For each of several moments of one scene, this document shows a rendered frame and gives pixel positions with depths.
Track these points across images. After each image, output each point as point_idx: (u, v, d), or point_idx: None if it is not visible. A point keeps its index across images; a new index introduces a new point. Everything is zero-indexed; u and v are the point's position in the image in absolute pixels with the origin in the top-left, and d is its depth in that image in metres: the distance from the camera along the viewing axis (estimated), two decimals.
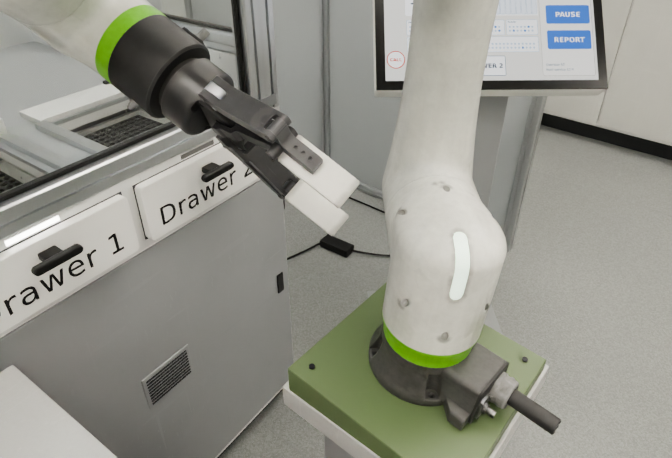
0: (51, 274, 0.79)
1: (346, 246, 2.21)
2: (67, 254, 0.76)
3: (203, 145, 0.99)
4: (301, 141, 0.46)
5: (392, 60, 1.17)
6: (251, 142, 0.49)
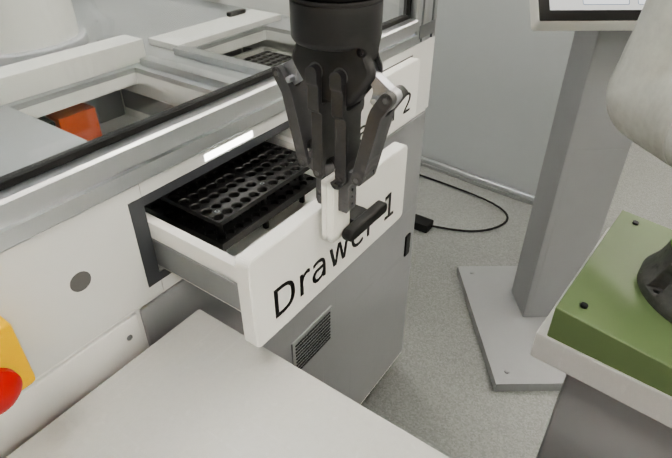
0: (339, 242, 0.59)
1: (426, 221, 2.08)
2: (376, 213, 0.56)
3: None
4: (323, 183, 0.51)
5: None
6: None
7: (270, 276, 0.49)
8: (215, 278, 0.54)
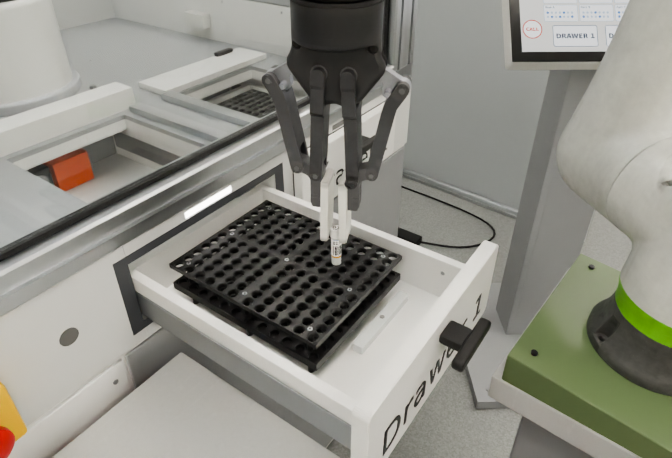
0: (438, 359, 0.56)
1: (414, 237, 2.13)
2: (483, 335, 0.53)
3: None
4: (321, 186, 0.50)
5: (528, 29, 1.09)
6: (328, 121, 0.49)
7: (384, 420, 0.46)
8: (316, 410, 0.50)
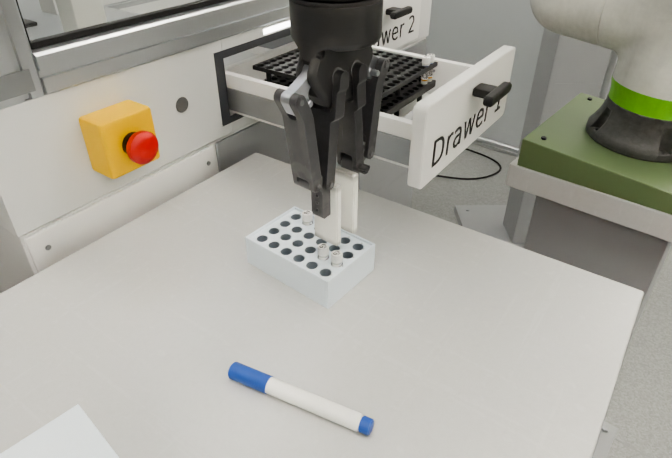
0: (470, 117, 0.72)
1: None
2: (506, 89, 0.69)
3: None
4: (333, 192, 0.49)
5: None
6: (317, 129, 0.48)
7: (435, 126, 0.62)
8: (380, 137, 0.66)
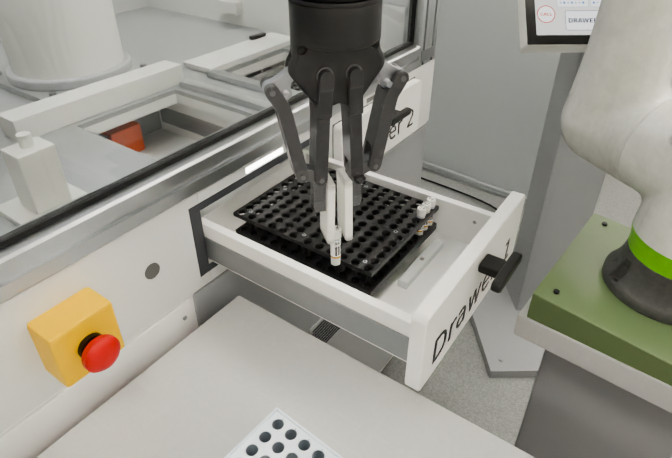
0: (476, 289, 0.64)
1: None
2: (516, 265, 0.61)
3: None
4: (326, 189, 0.50)
5: (542, 14, 1.18)
6: None
7: (436, 328, 0.54)
8: (374, 326, 0.59)
